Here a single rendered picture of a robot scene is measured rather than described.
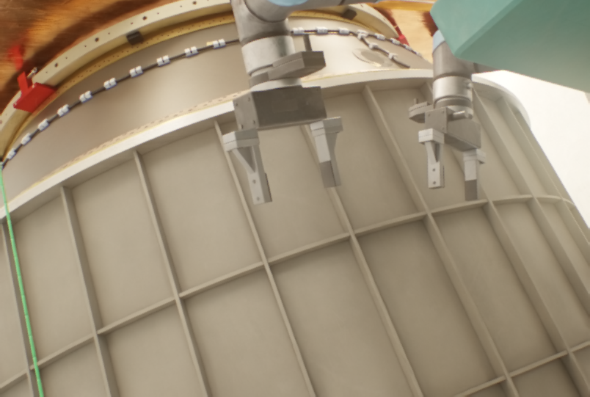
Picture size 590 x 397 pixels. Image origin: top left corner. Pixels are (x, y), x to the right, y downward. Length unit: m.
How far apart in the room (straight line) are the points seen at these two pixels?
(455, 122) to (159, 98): 0.79
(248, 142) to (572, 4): 0.44
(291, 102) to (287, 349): 0.58
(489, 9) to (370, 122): 0.99
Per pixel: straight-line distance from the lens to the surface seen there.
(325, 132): 0.94
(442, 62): 1.27
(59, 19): 2.03
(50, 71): 2.10
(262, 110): 0.86
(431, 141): 1.16
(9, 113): 2.24
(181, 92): 1.65
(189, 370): 1.35
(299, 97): 0.91
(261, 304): 1.33
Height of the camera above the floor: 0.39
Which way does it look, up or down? 23 degrees up
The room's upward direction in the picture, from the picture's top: 22 degrees counter-clockwise
